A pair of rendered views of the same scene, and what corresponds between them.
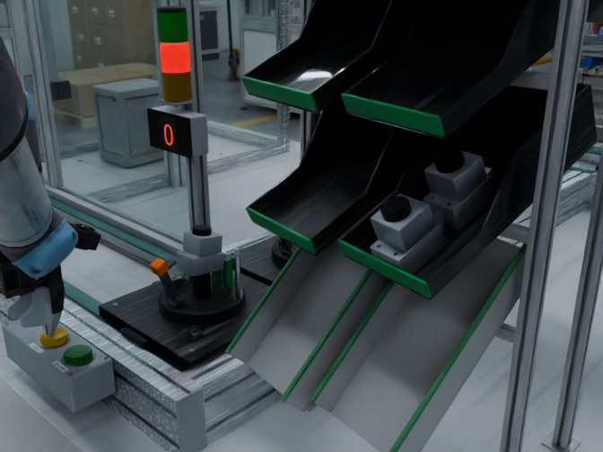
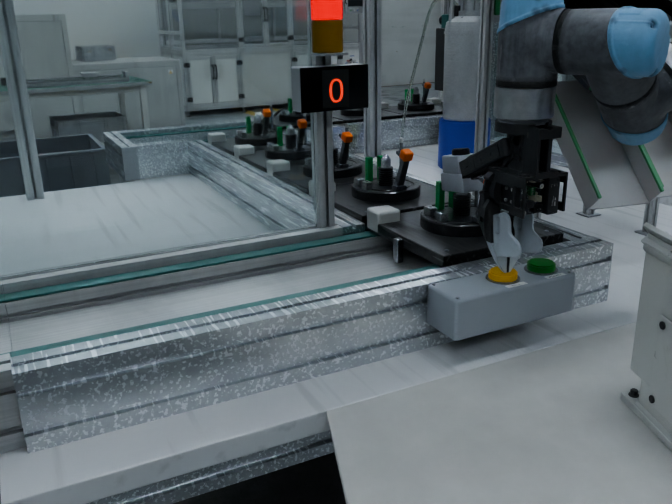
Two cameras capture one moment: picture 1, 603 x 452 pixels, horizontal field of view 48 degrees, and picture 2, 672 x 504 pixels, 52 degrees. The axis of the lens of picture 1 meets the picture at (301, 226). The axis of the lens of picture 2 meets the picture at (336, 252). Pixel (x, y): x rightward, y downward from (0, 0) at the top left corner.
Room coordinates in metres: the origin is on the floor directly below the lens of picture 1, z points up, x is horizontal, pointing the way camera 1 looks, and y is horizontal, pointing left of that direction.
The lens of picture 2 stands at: (0.78, 1.30, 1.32)
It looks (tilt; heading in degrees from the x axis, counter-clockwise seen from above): 19 degrees down; 290
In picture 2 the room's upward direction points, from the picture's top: 1 degrees counter-clockwise
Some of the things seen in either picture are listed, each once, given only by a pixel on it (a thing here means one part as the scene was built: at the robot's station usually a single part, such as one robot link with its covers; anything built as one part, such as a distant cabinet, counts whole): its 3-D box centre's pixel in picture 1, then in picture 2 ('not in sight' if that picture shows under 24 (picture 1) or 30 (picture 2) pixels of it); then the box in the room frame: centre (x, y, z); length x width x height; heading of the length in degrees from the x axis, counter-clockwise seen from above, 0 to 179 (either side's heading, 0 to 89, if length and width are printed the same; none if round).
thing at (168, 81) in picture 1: (177, 85); (327, 36); (1.19, 0.22, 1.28); 0.05 x 0.05 x 0.05
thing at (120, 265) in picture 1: (117, 276); (297, 284); (1.20, 0.36, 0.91); 0.84 x 0.28 x 0.10; 47
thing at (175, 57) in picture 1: (175, 56); (326, 3); (1.19, 0.22, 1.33); 0.05 x 0.05 x 0.05
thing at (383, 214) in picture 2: not in sight; (383, 219); (1.12, 0.16, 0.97); 0.05 x 0.05 x 0.04; 47
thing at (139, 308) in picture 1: (203, 308); (460, 230); (0.98, 0.16, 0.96); 0.24 x 0.24 x 0.02; 47
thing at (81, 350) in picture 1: (78, 357); (541, 268); (0.83, 0.32, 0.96); 0.04 x 0.04 x 0.02
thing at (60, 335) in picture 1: (54, 339); (502, 277); (0.88, 0.37, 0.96); 0.04 x 0.04 x 0.02
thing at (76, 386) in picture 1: (56, 357); (501, 297); (0.88, 0.37, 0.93); 0.21 x 0.07 x 0.06; 47
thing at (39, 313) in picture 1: (39, 316); (525, 242); (0.85, 0.38, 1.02); 0.06 x 0.03 x 0.09; 137
